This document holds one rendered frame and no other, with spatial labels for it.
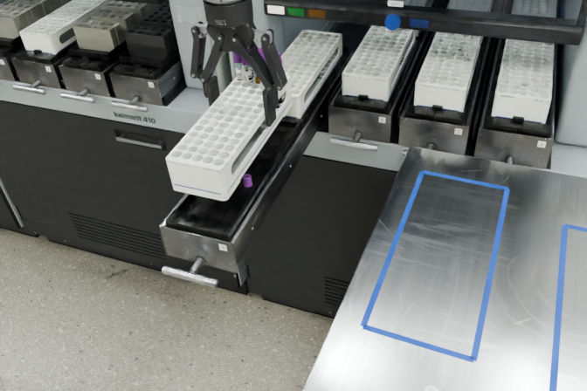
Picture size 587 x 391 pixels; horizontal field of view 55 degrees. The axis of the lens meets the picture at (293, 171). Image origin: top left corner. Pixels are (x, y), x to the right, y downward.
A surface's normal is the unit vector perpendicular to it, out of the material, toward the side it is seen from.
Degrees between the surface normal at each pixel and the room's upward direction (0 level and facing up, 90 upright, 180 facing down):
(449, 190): 0
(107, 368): 0
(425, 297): 0
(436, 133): 90
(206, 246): 90
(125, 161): 90
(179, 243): 90
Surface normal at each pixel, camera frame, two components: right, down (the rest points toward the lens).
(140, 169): -0.36, 0.60
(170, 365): -0.06, -0.78
